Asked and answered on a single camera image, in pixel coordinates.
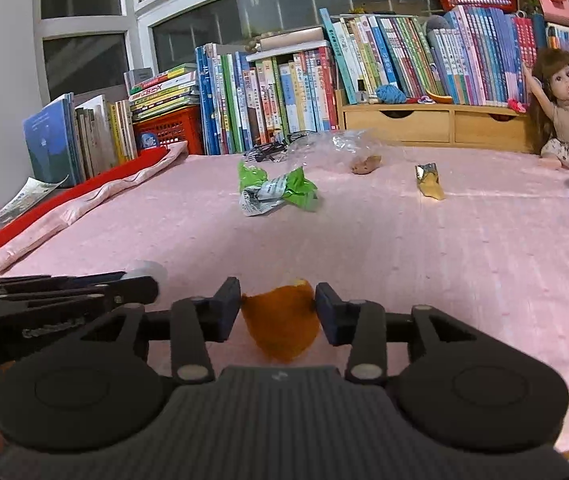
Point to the beige paper rolls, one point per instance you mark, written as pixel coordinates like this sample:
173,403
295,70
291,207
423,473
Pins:
289,40

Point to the clear plastic bag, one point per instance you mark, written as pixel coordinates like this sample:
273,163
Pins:
329,147

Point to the large blue book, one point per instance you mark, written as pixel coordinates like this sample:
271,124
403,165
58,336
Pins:
52,145

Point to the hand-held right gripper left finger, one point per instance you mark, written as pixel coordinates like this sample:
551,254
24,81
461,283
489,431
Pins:
227,310

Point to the brown-haired doll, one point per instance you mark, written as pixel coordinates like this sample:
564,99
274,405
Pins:
566,105

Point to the flat stack of books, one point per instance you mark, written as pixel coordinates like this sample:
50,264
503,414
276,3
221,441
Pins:
164,92

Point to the pink blanket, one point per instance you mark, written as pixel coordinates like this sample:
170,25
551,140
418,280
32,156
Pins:
414,260

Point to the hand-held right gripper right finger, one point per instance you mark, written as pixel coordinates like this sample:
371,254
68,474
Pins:
329,315

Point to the wooden drawer organizer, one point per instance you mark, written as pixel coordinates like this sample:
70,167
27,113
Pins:
414,122

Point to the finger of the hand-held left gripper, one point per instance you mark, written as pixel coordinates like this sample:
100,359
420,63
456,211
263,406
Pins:
89,287
14,312

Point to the black eyeglasses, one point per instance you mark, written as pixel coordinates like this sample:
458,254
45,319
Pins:
269,150

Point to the row of tall upright books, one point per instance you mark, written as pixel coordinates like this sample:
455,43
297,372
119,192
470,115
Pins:
264,100

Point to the shelf row of colourful books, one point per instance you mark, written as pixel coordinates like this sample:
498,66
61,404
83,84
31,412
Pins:
439,55

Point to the pink quilted roll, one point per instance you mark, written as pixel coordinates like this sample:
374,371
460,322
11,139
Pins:
84,205

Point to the gold foil wrapper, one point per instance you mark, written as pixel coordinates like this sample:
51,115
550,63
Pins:
430,182

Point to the row of leaning thin books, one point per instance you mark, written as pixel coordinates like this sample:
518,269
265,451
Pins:
104,135

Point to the red plastic crate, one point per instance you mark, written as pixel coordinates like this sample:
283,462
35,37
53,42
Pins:
174,130

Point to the blue yarn ball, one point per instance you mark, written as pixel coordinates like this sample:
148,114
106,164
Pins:
390,95

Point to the brown nut shell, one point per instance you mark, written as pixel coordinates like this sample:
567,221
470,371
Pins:
367,164

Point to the orange fruit peel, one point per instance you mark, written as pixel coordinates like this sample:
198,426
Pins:
282,325

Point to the green crumpled wrapper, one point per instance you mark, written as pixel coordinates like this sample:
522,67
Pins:
284,190

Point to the folded magazine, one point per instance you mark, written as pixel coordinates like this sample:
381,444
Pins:
24,202

